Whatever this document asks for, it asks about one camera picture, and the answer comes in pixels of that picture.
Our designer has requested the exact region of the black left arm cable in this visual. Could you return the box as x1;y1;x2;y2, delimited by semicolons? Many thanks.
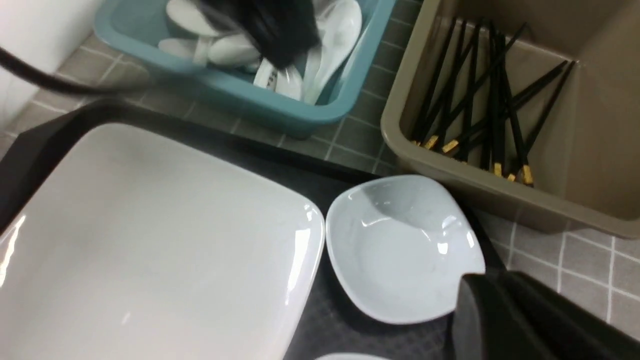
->
0;46;151;96

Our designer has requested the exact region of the large white rectangular plate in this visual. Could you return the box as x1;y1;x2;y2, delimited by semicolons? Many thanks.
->
1;123;325;360

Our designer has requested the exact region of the white bowl tray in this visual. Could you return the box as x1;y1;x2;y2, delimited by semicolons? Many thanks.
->
316;352;387;360
326;174;487;325

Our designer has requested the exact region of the brown plastic bin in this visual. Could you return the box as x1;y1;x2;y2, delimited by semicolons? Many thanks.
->
381;0;640;239

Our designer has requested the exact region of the large white plastic tub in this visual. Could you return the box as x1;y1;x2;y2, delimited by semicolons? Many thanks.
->
0;0;102;74

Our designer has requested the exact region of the teal plastic bin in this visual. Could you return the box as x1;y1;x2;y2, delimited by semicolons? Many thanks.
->
94;0;396;139

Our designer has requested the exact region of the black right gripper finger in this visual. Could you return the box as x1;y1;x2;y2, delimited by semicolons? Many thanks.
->
451;271;640;360

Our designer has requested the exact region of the black serving tray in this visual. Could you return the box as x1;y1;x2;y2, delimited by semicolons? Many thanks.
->
1;101;453;360

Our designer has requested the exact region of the black chopsticks pile in bin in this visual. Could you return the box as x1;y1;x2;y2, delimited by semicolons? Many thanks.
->
407;17;578;188

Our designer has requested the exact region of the white spoon far right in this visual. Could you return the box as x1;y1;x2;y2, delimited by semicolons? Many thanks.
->
302;0;362;105

